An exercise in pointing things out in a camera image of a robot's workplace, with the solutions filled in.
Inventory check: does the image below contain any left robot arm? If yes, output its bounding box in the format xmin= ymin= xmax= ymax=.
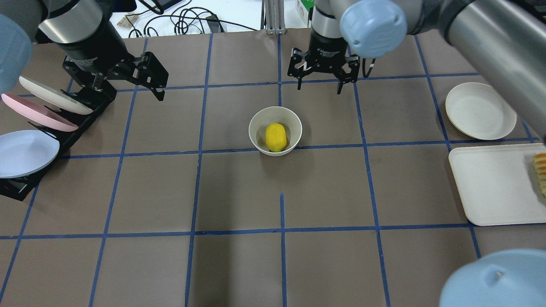
xmin=0 ymin=0 xmax=169 ymax=101

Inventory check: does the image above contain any green white carton box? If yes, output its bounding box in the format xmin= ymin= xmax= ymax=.
xmin=295 ymin=0 xmax=315 ymax=27

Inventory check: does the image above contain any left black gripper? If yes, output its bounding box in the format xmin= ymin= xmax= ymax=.
xmin=47 ymin=19 xmax=169 ymax=112

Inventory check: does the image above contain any light blue plate in rack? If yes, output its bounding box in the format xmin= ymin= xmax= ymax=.
xmin=0 ymin=130 xmax=60 ymax=179

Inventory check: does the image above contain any yellow lemon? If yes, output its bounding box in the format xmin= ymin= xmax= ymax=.
xmin=265 ymin=123 xmax=288 ymax=152

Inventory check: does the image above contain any black dish rack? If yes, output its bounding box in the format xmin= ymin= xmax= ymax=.
xmin=1 ymin=76 xmax=117 ymax=201

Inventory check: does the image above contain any white rectangular tray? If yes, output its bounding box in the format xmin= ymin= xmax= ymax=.
xmin=448 ymin=144 xmax=546 ymax=226

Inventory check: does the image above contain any cream round plate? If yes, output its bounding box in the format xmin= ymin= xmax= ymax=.
xmin=445 ymin=82 xmax=517 ymax=140

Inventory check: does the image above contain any white ceramic bowl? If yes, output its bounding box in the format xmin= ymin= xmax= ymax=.
xmin=248 ymin=106 xmax=302 ymax=156

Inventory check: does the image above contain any black power adapter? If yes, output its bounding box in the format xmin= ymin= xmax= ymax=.
xmin=205 ymin=14 xmax=226 ymax=33

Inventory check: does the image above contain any aluminium frame post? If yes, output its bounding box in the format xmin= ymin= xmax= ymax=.
xmin=261 ymin=0 xmax=286 ymax=35

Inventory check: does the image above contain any pink plate in rack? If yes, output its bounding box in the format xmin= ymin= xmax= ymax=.
xmin=1 ymin=93 xmax=78 ymax=132

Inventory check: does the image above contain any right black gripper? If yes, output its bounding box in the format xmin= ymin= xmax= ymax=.
xmin=287 ymin=30 xmax=360 ymax=95

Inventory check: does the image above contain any sliced yellow pineapple toy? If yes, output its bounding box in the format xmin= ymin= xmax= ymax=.
xmin=533 ymin=152 xmax=546 ymax=197

